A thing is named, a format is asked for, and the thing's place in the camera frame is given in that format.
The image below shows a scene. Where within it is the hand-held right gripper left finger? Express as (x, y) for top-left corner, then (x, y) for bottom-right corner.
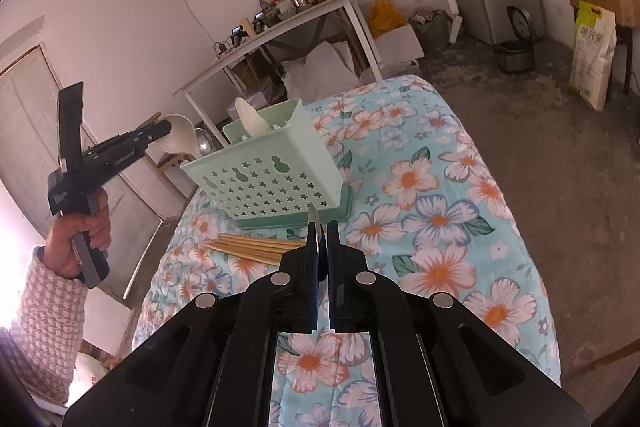
(62, 222), (329, 427)

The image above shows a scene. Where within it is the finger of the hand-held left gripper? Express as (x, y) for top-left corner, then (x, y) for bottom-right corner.
(136, 119), (174, 148)

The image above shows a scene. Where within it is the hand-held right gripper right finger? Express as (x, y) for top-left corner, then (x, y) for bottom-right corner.
(327, 220), (591, 427)

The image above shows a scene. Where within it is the white soup ladle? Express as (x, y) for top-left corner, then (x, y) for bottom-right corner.
(159, 113), (202, 158)

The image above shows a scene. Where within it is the silver metal spoon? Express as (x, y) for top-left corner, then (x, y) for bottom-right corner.
(194, 128), (217, 158)

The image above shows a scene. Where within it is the pile of wooden chopsticks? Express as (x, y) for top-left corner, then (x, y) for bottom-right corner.
(202, 233), (303, 266)

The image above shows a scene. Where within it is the white rice paddle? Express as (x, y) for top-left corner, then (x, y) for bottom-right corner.
(233, 98), (274, 140)

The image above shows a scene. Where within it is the green perforated utensil holder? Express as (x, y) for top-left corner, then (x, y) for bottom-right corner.
(179, 99), (356, 231)

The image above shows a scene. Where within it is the person's left forearm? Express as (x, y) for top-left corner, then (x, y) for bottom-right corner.
(0, 246), (90, 408)

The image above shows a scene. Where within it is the person's left hand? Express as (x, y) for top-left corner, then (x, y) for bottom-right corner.
(42, 194), (112, 281)

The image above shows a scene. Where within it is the wooden chair with black seat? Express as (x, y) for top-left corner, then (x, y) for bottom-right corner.
(142, 111), (201, 203)

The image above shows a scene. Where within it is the white panel door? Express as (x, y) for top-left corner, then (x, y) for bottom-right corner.
(0, 44), (166, 303)

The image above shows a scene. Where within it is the floral blue blanket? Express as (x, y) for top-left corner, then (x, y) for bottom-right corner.
(132, 74), (564, 427)

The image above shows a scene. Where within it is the white-legged desk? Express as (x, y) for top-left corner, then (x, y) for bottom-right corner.
(173, 0), (384, 143)

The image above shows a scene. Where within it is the white sack under desk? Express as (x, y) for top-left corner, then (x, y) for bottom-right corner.
(279, 41), (362, 103)

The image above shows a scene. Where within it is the white carton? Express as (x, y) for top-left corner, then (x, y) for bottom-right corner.
(373, 22), (426, 69)

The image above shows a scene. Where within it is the yellow plastic bag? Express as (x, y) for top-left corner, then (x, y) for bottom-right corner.
(368, 0), (407, 39)

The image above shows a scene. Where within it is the white leaning board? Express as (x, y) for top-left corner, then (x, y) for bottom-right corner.
(442, 0), (466, 46)

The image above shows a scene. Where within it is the black rice cooker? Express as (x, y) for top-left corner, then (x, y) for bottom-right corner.
(492, 5), (541, 74)

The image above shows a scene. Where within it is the yellow green rice sack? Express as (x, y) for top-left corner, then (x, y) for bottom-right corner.
(568, 0), (619, 113)

